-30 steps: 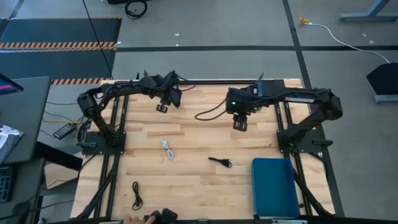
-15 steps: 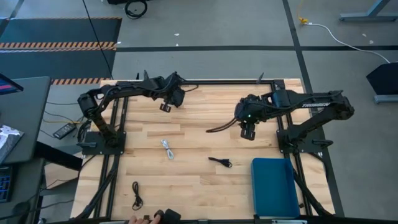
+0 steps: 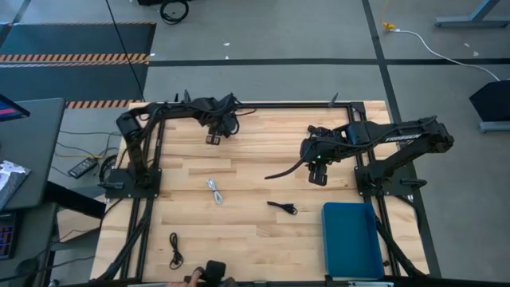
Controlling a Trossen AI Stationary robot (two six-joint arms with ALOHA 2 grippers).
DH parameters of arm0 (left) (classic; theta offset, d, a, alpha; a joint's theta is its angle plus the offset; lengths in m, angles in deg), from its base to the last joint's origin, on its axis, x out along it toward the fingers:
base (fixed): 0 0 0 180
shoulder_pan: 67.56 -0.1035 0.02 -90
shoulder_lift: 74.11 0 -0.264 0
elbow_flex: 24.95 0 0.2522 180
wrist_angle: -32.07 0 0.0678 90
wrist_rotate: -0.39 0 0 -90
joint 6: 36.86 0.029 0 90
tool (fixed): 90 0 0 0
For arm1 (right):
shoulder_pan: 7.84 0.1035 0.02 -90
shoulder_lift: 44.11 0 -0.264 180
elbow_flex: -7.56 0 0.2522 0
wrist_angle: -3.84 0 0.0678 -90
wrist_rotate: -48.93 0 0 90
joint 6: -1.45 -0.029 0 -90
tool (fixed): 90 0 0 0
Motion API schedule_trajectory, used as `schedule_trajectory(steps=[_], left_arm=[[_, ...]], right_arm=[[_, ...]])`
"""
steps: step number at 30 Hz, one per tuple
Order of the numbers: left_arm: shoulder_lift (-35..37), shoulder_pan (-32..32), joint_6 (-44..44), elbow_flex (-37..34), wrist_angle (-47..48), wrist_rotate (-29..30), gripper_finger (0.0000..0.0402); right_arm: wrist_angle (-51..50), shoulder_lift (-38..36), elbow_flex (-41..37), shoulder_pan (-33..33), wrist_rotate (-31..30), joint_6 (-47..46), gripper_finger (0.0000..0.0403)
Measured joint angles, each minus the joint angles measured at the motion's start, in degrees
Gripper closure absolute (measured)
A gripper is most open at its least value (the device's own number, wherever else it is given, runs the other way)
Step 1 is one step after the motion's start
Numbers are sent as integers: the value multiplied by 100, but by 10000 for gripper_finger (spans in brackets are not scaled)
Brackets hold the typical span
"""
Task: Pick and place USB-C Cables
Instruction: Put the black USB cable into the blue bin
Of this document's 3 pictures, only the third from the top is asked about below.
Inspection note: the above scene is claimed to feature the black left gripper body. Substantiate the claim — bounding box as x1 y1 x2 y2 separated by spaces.
201 95 241 139

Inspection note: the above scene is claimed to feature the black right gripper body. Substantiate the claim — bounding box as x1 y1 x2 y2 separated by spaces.
299 134 335 167

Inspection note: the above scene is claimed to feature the black USB-C cable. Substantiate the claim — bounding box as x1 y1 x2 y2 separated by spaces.
266 200 299 216
168 232 185 270

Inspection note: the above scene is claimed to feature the white USB-C cable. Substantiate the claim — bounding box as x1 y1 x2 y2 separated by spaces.
206 178 224 206

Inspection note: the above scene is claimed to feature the blue plastic bin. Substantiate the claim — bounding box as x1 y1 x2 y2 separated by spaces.
321 202 386 280

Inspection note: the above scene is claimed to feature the black rounded object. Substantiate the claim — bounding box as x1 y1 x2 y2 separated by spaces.
204 259 227 285

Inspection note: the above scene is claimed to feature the person's hand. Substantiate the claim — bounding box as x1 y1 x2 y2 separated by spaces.
167 266 204 287

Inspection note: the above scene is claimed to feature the black hazard-striped floor mat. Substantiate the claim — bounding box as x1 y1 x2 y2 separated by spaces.
0 22 157 109

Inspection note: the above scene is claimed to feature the grey desk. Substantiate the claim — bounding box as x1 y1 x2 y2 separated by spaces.
0 97 66 211

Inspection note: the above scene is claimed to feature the black stand with grey foot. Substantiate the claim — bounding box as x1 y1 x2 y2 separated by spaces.
469 79 510 134

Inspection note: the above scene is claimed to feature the computer monitor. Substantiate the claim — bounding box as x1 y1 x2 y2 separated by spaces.
0 93 31 123

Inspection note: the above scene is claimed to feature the grey metal table leg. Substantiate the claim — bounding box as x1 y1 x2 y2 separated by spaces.
433 0 510 29

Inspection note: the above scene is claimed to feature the printed magazine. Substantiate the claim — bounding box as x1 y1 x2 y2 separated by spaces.
0 159 32 211

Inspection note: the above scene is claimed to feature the black keyboard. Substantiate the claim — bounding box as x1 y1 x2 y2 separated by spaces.
0 210 18 260

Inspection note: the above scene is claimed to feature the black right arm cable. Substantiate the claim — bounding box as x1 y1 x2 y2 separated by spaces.
264 158 308 181

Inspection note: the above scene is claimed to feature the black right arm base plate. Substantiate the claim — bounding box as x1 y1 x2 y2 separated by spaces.
354 163 418 197

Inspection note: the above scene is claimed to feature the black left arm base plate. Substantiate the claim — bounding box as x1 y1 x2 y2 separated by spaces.
104 167 163 199

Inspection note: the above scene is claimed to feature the black coiled floor cable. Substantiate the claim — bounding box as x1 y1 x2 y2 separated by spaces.
159 0 190 26

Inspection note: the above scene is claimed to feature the long black floor cable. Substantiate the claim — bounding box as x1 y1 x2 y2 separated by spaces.
104 0 145 103

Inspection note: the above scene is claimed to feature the yellow cable plug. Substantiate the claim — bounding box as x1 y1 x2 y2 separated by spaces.
380 0 397 32

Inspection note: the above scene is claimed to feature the white floor cable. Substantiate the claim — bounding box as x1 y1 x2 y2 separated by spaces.
392 28 501 82

